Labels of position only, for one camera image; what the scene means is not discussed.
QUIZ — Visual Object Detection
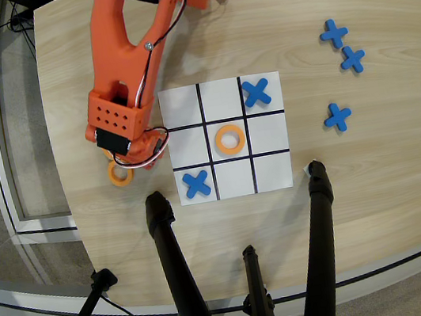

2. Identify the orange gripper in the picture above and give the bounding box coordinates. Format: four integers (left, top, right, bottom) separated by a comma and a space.
119, 125, 176, 175

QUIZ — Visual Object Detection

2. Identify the blue foam cross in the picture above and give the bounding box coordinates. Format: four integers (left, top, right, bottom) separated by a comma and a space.
320, 100, 355, 135
240, 77, 274, 110
337, 42, 369, 77
181, 168, 213, 201
317, 16, 351, 52

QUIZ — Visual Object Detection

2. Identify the white tic-tac-toe grid sheet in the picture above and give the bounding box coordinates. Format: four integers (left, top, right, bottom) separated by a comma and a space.
157, 70, 298, 208

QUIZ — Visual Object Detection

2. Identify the small white tape piece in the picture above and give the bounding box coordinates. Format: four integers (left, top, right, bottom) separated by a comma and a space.
301, 158, 320, 177

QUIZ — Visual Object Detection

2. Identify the short black tripod leg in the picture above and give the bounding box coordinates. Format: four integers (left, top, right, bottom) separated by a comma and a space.
232, 242, 279, 316

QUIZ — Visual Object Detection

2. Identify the black cables bundle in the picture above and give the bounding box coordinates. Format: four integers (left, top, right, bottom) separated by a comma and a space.
0, 0, 37, 44

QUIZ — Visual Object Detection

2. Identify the black camera tripod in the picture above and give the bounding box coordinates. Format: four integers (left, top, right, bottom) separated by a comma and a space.
0, 205, 421, 316

